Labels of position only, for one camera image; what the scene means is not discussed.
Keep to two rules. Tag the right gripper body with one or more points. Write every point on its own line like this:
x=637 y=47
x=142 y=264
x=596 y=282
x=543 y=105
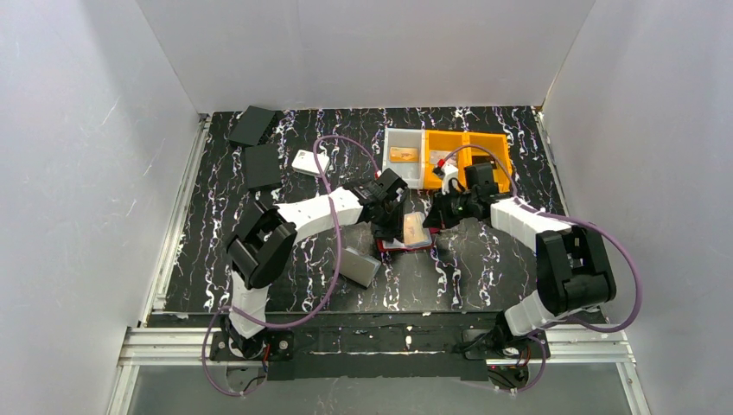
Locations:
x=449 y=208

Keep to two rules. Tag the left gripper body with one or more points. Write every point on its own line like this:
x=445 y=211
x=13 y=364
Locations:
x=388 y=211

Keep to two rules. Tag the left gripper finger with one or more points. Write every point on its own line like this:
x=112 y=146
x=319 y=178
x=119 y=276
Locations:
x=395 y=217
x=381 y=231

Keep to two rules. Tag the red leather card holder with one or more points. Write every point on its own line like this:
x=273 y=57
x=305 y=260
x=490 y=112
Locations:
x=396 y=246

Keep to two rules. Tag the orange credit card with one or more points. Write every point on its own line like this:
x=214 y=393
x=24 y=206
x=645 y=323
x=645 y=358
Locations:
x=404 y=154
x=415 y=235

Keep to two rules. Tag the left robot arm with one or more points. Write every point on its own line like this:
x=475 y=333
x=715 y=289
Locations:
x=261 y=244

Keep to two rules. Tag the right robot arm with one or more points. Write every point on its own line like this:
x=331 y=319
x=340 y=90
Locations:
x=573 y=271

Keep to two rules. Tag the silver metal card case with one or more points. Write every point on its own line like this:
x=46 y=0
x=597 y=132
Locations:
x=357 y=267

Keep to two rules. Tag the orange credit card in bin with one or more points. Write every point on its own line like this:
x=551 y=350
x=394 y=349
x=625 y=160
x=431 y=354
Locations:
x=404 y=154

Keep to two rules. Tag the silver VIP credit card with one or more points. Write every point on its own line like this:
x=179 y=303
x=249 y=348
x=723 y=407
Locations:
x=435 y=156

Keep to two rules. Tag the white plastic bin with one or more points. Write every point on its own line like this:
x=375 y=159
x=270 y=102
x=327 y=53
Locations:
x=411 y=173

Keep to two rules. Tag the yellow middle plastic bin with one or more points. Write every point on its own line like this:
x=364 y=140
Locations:
x=437 y=145

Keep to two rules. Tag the white square device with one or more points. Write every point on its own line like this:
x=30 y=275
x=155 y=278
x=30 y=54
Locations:
x=309 y=163

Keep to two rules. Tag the black box near device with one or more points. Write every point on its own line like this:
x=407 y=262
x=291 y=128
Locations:
x=262 y=168

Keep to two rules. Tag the black box far corner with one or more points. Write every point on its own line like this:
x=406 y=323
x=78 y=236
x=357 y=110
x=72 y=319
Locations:
x=255 y=125

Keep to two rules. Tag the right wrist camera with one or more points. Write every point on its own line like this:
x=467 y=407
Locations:
x=446 y=172

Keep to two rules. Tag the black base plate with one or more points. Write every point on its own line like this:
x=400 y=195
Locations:
x=378 y=345

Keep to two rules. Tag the aluminium frame rail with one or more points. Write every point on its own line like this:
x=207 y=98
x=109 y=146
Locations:
x=160 y=372

